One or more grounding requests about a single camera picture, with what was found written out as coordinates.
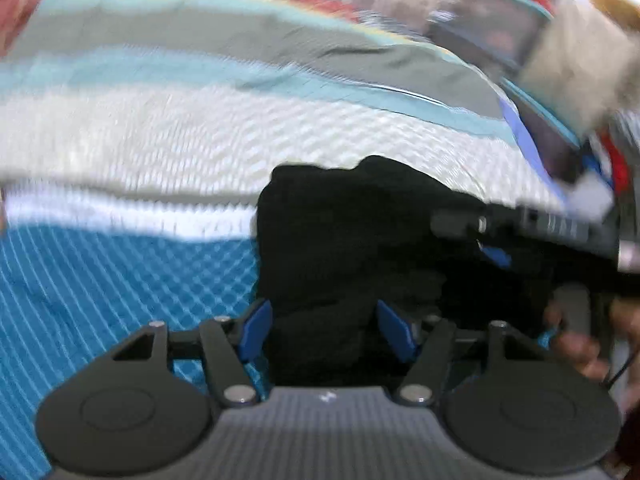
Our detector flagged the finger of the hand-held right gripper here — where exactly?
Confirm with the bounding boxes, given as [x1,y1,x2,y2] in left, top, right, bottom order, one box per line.
[475,241,532,273]
[430,205,523,241]

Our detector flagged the striped blanket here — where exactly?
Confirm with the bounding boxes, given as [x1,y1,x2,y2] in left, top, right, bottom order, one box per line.
[0,0,571,480]

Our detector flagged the black pants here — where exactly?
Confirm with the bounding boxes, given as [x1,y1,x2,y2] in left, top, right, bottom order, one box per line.
[252,155,566,392]

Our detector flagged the blue cloth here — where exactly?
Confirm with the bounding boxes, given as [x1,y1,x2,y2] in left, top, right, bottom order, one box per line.
[581,155,614,187]

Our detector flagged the person's right hand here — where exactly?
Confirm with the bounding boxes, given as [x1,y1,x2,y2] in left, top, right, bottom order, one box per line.
[544,296,640,382]

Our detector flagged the white box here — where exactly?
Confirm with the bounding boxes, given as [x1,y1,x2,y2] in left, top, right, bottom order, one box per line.
[564,172,617,222]

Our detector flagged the beige fabric bag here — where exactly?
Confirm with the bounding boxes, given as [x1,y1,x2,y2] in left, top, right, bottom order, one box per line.
[517,0,640,132]

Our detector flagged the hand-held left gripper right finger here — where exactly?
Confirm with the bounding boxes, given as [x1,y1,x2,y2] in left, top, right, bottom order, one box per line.
[376,300,544,407]

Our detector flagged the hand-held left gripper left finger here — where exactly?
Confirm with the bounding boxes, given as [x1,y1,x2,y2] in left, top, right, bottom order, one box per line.
[111,299,275,407]

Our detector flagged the red cloth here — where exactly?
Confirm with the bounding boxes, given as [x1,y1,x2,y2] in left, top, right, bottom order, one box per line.
[606,130,632,194]

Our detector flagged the black cable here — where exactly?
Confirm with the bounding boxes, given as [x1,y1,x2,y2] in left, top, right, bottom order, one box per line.
[600,337,640,388]

